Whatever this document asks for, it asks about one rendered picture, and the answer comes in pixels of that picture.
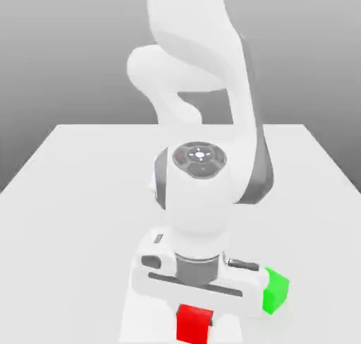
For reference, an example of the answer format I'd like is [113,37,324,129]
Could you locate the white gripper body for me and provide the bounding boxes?
[130,260,268,319]

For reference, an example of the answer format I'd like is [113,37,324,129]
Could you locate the small red cube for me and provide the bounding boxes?
[176,303,214,344]

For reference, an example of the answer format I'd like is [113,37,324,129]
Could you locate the small green cube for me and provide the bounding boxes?
[262,266,290,316]

